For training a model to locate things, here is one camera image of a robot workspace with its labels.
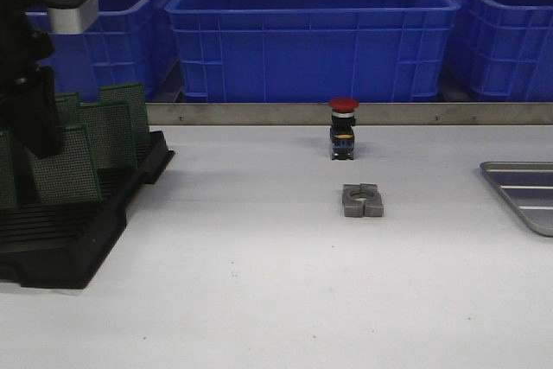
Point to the rear right green circuit board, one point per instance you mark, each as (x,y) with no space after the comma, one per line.
(134,95)

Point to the right front blue crate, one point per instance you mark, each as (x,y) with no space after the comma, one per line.
(501,50)

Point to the grey split clamp block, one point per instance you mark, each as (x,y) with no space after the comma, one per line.
(362,200)

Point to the centre blue plastic crate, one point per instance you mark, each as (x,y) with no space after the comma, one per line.
(311,51)

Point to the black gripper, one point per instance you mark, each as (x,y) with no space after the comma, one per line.
(22,46)

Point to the green perforated circuit board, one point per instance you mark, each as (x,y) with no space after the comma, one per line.
(111,134)
(71,176)

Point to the left front blue crate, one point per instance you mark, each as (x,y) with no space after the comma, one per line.
(131,41)

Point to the leftmost edge green circuit board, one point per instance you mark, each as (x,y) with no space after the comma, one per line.
(7,177)

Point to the red emergency stop button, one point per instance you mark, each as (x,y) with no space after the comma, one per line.
(341,135)

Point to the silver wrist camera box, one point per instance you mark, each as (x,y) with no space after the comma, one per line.
(71,17)

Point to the black slotted board rack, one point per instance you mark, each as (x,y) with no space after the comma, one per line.
(63,246)

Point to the rear left green circuit board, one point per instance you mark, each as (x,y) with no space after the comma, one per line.
(67,105)

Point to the silver metal tray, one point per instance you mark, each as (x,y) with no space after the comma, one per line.
(526,187)

